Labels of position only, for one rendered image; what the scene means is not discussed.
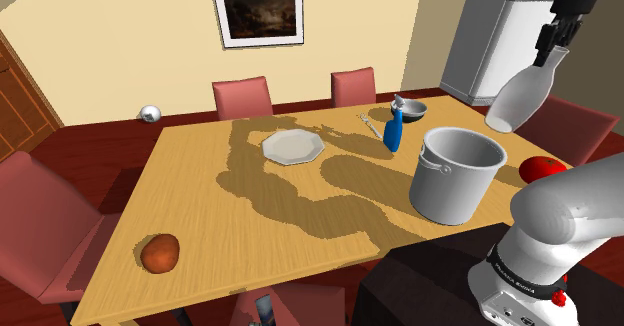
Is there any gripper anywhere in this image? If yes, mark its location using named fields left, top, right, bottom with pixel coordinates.
left=533, top=0, right=604, bottom=68

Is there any white vase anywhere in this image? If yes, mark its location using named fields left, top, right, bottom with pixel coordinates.
left=484, top=45, right=571, bottom=134

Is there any white refrigerator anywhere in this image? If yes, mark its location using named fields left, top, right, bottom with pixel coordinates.
left=439, top=0, right=562, bottom=107

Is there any red chair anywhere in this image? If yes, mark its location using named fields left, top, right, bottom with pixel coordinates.
left=330, top=66, right=378, bottom=109
left=228, top=281, right=347, bottom=326
left=211, top=75, right=275, bottom=121
left=0, top=150, right=123, bottom=307
left=514, top=94, right=621, bottom=168

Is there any red tomato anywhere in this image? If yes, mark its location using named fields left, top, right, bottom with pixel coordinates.
left=518, top=155, right=569, bottom=185

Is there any dark grey bowl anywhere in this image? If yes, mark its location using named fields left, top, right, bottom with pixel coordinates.
left=391, top=98, right=429, bottom=124

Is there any blue spray bottle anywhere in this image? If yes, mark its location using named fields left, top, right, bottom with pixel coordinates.
left=382, top=93, right=408, bottom=154

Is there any grey cooking pot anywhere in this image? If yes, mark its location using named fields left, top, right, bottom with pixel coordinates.
left=408, top=126, right=509, bottom=227

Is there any silver fork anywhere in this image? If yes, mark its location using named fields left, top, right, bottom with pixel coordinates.
left=359, top=112, right=384, bottom=140

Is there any white octagonal plate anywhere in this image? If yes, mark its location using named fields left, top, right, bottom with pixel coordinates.
left=261, top=128, right=326, bottom=166

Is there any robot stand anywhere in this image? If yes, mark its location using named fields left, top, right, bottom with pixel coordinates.
left=350, top=221, right=624, bottom=326

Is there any wooden dining table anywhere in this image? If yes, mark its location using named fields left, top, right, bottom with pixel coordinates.
left=70, top=94, right=574, bottom=326

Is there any silver ball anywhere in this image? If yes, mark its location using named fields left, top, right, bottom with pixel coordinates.
left=139, top=104, right=163, bottom=123

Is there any brown potato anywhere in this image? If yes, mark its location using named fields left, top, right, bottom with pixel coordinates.
left=139, top=233, right=181, bottom=275

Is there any brown wooden door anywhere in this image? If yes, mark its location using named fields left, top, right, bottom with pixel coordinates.
left=0, top=29, right=65, bottom=163

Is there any framed dark wall picture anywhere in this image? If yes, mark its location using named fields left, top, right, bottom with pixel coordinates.
left=209, top=0, right=305, bottom=50

